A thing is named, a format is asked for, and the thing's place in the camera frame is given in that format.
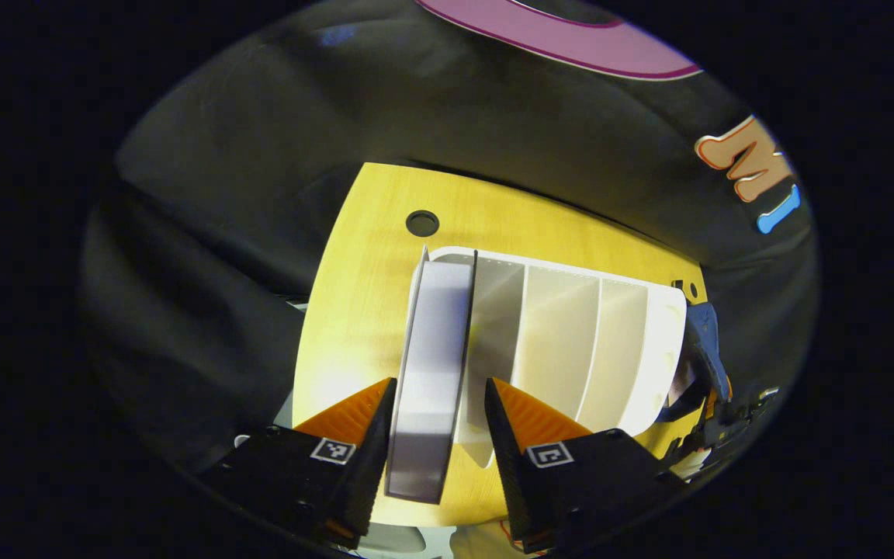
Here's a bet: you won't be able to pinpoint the grey portrait cover book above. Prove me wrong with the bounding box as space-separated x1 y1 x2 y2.
383 245 479 505

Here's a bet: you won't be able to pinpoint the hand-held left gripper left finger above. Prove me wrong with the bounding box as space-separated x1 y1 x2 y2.
218 378 398 549

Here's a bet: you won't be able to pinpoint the black backdrop cloth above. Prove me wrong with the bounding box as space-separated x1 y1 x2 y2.
82 0 816 498

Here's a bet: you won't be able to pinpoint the blue schoolbag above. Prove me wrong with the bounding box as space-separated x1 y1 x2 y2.
660 299 733 424

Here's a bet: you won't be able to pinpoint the white plastic bookshelf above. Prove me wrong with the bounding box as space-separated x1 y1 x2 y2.
416 247 688 467

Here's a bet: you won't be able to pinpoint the black round desk grommet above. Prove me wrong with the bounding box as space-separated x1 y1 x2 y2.
405 210 441 238

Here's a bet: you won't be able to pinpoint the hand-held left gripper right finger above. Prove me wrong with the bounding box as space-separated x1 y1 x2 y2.
484 378 682 554

